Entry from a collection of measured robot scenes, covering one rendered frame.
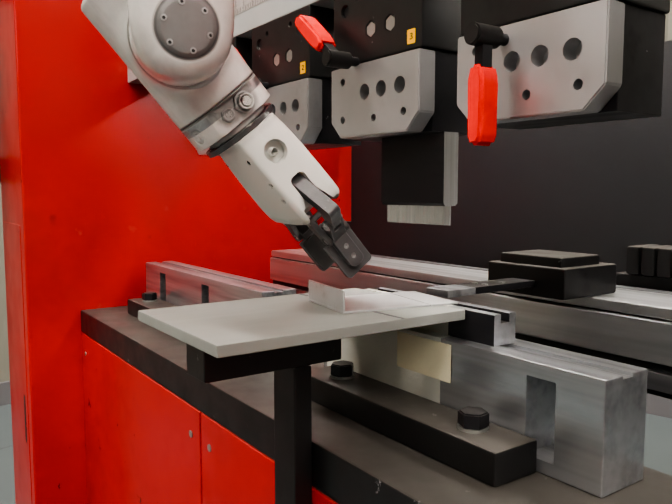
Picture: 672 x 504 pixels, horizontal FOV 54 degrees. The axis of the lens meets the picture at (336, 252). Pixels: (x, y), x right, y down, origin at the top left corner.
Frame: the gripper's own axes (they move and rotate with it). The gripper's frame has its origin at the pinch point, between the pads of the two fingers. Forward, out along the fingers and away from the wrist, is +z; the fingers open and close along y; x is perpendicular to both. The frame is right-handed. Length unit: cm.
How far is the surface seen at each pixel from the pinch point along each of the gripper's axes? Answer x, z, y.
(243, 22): -20.1, -22.3, 33.2
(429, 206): -11.2, 3.6, -0.1
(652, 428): -113, 233, 151
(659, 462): -89, 213, 122
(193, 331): 15.6, -6.0, -6.2
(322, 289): 3.4, 2.1, 0.5
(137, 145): -5, -16, 85
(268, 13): -20.8, -21.3, 26.1
